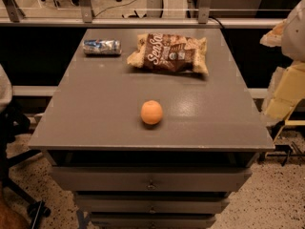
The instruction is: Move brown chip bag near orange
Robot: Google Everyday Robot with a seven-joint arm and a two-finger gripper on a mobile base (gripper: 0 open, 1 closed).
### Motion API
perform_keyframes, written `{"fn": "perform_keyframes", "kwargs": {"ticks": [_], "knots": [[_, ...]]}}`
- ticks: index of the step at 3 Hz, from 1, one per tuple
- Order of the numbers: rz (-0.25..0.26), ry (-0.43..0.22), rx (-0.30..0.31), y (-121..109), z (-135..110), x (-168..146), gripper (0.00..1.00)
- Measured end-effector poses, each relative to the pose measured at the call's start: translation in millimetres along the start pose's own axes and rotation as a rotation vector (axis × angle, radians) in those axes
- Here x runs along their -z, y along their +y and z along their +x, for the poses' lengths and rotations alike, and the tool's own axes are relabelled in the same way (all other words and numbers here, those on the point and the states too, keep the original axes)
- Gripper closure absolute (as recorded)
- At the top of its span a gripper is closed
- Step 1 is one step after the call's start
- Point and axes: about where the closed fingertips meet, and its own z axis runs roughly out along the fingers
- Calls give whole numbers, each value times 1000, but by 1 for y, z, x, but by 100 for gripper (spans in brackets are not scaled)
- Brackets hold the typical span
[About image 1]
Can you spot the brown chip bag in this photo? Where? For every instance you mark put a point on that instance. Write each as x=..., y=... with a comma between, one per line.
x=174, y=53

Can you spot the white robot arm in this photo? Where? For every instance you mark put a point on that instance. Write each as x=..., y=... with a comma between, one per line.
x=289, y=35

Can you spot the orange fruit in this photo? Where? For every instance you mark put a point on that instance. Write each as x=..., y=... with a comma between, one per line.
x=151, y=112

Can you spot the grey drawer cabinet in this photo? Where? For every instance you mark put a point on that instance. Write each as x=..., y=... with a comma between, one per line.
x=148, y=150

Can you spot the yellow metal stand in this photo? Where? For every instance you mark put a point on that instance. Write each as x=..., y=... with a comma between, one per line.
x=286, y=90

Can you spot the grey metal railing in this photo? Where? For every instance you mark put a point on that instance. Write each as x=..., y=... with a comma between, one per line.
x=127, y=16

